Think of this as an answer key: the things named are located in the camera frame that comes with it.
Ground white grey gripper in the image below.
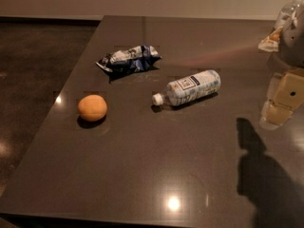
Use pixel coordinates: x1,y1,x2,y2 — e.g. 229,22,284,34
259,14,304,130

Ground blue label plastic water bottle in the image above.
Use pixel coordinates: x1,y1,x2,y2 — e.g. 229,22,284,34
152,70,221,106

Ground yellow snack packet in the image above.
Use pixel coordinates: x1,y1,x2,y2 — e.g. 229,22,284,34
257,27,282,52

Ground crumpled blue chip bag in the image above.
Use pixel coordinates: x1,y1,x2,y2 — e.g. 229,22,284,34
96,46,162,74

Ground orange round fruit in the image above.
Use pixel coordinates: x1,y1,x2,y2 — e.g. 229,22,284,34
78,95,107,122

